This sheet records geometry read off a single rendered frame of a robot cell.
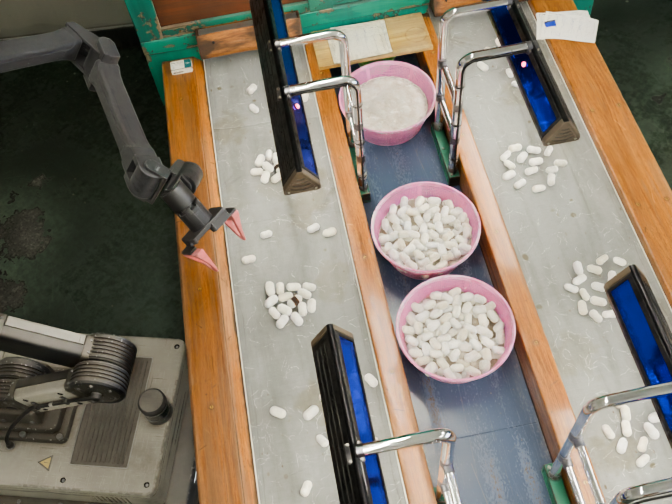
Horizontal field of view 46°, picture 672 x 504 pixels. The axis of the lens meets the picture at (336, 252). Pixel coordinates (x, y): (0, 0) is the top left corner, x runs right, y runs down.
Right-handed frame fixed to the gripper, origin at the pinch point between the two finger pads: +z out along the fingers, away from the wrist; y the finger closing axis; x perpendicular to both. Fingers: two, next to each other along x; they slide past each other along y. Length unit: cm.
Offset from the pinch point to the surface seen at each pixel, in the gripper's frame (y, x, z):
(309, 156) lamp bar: -21.8, 16.8, -7.2
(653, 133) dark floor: -165, -17, 104
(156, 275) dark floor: -14, -110, 28
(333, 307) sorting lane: -8.2, 5.5, 26.6
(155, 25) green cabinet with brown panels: -48, -52, -41
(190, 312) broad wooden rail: 12.1, -13.4, 7.9
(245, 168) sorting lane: -29.6, -28.3, -1.3
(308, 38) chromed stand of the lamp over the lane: -47, 6, -22
